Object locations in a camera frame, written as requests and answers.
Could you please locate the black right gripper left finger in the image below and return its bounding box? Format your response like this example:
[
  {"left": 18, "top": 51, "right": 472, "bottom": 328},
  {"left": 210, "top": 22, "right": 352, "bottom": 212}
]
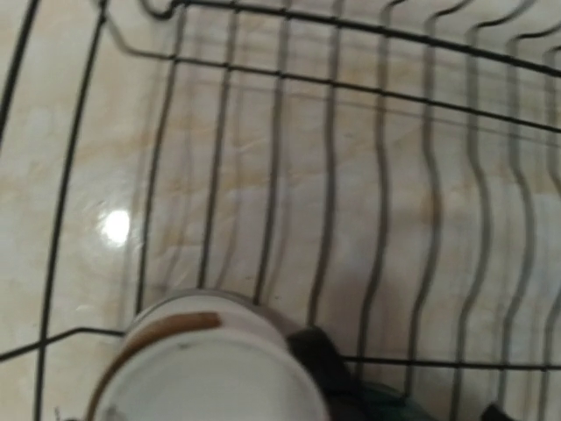
[{"left": 287, "top": 327, "right": 364, "bottom": 420}]

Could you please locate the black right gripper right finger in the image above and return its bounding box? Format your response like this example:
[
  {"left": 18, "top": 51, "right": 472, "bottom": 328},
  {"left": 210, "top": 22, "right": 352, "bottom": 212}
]
[{"left": 481, "top": 403, "right": 513, "bottom": 421}]

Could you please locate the dark green mug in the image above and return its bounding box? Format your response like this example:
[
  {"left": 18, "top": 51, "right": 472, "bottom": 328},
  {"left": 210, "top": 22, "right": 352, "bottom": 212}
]
[{"left": 361, "top": 382, "right": 431, "bottom": 421}]

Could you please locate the brown white small bowl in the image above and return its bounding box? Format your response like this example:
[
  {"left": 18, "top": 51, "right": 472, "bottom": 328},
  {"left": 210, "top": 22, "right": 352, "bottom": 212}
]
[{"left": 84, "top": 289, "right": 330, "bottom": 420}]

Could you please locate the black wire dish rack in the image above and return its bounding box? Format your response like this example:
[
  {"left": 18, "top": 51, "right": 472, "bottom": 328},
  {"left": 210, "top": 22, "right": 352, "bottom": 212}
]
[{"left": 1, "top": 1, "right": 560, "bottom": 420}]

